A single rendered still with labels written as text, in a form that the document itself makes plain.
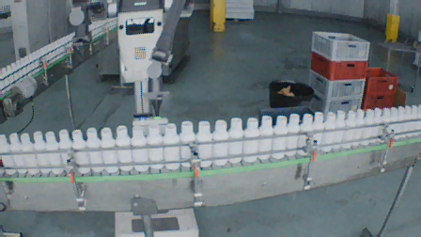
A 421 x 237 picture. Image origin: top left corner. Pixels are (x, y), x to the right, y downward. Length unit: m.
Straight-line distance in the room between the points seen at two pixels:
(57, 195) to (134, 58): 0.79
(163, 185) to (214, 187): 0.19
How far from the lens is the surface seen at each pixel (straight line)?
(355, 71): 3.71
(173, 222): 2.08
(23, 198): 1.40
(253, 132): 1.23
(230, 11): 10.59
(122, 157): 1.21
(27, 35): 6.89
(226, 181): 1.28
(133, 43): 1.65
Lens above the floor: 1.70
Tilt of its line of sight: 26 degrees down
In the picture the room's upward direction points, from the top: 1 degrees clockwise
